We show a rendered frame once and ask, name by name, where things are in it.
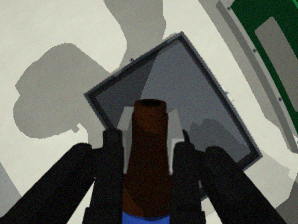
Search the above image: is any brown bottle with blue label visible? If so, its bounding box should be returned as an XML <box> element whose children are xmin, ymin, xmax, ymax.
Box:
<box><xmin>122</xmin><ymin>99</ymin><xmax>172</xmax><ymax>224</ymax></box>

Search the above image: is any green crate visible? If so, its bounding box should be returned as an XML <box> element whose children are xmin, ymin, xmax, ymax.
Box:
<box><xmin>230</xmin><ymin>0</ymin><xmax>298</xmax><ymax>134</ymax></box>

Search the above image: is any dark grey tray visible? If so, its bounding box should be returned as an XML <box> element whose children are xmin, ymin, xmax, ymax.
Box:
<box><xmin>83</xmin><ymin>31</ymin><xmax>263</xmax><ymax>171</ymax></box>

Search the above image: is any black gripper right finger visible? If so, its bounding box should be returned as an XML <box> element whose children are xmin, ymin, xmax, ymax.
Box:
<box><xmin>167</xmin><ymin>108</ymin><xmax>287</xmax><ymax>224</ymax></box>

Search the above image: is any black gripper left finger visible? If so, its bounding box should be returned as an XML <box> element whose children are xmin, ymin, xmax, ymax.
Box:
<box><xmin>0</xmin><ymin>107</ymin><xmax>134</xmax><ymax>224</ymax></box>

